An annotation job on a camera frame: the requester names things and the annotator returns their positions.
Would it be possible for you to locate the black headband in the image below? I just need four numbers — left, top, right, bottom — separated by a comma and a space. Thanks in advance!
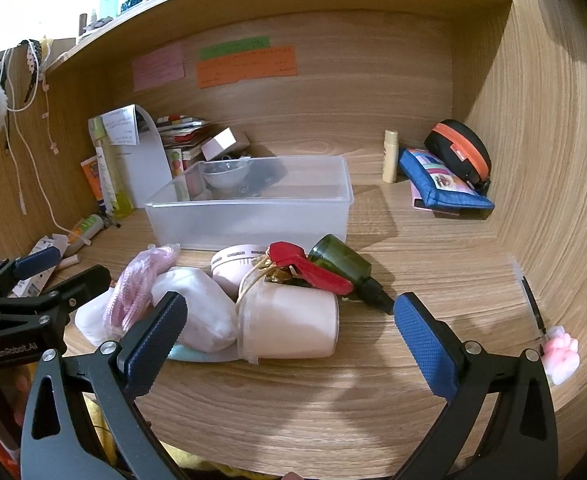
22, 39, 44, 103

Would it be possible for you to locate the gold bell ornament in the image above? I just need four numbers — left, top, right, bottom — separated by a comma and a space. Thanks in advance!
237, 254, 297, 306

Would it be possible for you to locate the black orange zip case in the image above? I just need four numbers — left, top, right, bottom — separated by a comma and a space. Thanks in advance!
423, 119, 493, 196

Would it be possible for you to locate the pink notebook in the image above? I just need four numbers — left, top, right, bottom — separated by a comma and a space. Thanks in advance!
410, 180, 461, 216

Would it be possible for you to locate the red handled tool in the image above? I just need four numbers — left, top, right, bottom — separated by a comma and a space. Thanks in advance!
268, 241, 354, 296

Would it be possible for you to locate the orange tube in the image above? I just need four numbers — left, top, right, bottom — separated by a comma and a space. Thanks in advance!
80, 156, 109, 206

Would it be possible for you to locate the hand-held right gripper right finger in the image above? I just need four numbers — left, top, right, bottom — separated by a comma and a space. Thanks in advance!
393, 292, 559, 480

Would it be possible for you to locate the white carton fruit print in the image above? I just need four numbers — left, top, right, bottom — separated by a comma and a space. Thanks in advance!
166, 147, 204, 177

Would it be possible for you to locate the pink drawstring pouch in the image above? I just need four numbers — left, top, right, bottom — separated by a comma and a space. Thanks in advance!
104, 244, 181, 333

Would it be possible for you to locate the orange sticky note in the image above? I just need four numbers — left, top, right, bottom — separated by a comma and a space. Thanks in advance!
196, 45, 298, 89

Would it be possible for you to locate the green white tube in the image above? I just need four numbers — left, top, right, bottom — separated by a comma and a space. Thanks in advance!
66, 212, 106, 256

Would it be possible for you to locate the pale pink plastic cup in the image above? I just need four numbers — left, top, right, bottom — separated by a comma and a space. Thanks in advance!
236, 280, 340, 365

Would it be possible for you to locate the cream lotion tube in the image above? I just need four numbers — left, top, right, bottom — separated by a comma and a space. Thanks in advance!
382, 129, 400, 184

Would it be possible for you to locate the wooden desk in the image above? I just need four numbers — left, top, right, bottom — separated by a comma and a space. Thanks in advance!
0, 0, 587, 480

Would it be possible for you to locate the light blue face mask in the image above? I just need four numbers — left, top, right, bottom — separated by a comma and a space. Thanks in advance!
74, 292, 241, 363

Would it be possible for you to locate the yellow-green spray bottle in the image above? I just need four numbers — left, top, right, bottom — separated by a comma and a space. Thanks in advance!
88, 116, 134, 219

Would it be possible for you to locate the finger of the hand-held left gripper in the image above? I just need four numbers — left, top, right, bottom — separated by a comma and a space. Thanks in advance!
0, 246, 65, 291
0, 265, 111, 321

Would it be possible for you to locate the blue patchwork pouch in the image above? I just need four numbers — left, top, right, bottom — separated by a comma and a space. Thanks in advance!
398, 147, 495, 211

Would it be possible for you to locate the pink round jar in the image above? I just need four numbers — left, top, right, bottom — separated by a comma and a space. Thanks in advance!
210, 244, 269, 298

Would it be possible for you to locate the clear bowl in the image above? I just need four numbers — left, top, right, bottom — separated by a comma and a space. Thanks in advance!
199, 157, 254, 192

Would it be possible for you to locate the pink sticky note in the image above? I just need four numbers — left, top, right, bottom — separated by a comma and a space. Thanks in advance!
132, 41, 185, 93

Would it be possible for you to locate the pink paw toy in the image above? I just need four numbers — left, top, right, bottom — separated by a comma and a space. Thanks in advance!
543, 327, 580, 387

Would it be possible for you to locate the white handwritten paper note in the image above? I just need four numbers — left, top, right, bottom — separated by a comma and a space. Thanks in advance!
104, 106, 139, 147

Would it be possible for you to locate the small white box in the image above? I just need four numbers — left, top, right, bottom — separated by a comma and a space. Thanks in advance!
202, 127, 251, 162

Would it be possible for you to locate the stack of books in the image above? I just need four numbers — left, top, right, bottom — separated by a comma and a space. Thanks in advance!
156, 115, 214, 171

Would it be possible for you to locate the white file stand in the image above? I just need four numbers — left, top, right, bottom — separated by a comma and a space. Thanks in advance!
102, 104, 174, 209

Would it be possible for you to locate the dark green bottle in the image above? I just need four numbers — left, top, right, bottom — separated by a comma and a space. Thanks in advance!
307, 234, 395, 315

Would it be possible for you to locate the green sticky note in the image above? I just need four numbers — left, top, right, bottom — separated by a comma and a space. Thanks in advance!
199, 36, 271, 60

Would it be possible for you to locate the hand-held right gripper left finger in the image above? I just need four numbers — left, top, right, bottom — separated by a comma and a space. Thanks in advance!
20, 291, 189, 480

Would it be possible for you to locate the white paper packet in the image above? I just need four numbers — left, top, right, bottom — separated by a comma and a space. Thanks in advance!
13, 234, 71, 297

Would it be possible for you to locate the clear plastic storage box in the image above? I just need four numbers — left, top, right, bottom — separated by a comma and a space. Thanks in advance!
144, 155, 354, 251

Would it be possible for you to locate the black pen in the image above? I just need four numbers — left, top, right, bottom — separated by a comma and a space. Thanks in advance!
521, 276, 547, 338

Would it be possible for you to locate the white cord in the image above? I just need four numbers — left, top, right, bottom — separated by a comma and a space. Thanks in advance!
0, 40, 74, 235

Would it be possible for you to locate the yellow cloth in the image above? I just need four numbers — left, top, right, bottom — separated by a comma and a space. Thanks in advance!
80, 395, 234, 480

